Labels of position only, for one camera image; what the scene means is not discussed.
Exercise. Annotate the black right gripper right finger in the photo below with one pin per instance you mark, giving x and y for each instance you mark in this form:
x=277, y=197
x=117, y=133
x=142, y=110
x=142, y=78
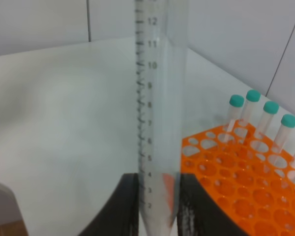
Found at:
x=199, y=215

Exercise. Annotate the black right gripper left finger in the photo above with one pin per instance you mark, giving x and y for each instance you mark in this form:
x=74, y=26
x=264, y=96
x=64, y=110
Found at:
x=120, y=215

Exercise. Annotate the teal-capped test tube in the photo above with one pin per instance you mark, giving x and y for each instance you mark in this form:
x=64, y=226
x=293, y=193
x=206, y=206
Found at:
x=235, y=104
x=161, y=48

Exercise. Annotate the orange plastic test tube rack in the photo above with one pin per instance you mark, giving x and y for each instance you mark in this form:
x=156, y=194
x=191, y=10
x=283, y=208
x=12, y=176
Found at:
x=251, y=184

